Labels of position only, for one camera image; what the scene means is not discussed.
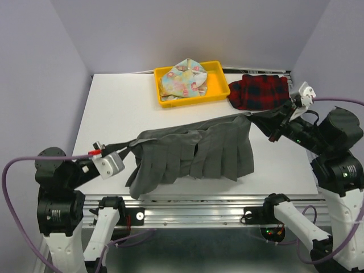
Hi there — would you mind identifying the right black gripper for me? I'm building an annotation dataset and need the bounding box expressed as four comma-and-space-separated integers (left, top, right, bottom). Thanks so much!
250, 98, 332, 155

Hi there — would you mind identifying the red black plaid skirt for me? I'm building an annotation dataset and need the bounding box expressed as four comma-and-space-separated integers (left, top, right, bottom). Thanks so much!
228, 75, 290, 111

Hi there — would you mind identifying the grey skirt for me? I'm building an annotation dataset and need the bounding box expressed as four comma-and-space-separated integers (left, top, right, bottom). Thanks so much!
104, 109, 288, 200

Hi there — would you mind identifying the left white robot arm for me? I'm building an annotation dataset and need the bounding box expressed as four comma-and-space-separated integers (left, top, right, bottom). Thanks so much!
35, 147, 127, 272

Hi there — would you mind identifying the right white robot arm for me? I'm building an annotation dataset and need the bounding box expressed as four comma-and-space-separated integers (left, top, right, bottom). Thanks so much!
251, 102, 363, 272

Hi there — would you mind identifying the yellow plastic bin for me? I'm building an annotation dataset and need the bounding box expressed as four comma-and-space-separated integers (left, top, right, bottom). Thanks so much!
154, 61, 230, 108

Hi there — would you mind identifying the pastel patterned cloth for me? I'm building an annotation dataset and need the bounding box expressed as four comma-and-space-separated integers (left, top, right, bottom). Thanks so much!
159, 58, 208, 101

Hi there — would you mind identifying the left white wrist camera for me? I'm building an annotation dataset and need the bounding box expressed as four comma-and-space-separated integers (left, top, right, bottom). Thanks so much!
91, 141, 125, 180

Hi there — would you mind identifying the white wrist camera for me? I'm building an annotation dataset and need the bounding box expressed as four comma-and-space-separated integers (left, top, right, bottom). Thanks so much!
91, 141, 125, 180
289, 81, 316, 121

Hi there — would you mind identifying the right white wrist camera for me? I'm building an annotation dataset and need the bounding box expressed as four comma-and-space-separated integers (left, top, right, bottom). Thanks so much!
289, 81, 316, 121

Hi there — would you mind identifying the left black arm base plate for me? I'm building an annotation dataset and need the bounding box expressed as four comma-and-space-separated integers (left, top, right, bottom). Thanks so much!
117, 207, 145, 228

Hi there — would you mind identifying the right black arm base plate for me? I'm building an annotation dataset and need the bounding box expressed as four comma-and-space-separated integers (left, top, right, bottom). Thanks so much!
240, 206, 275, 225

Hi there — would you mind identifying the aluminium frame rail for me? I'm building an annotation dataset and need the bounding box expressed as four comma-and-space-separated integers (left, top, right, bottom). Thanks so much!
34, 67, 353, 273

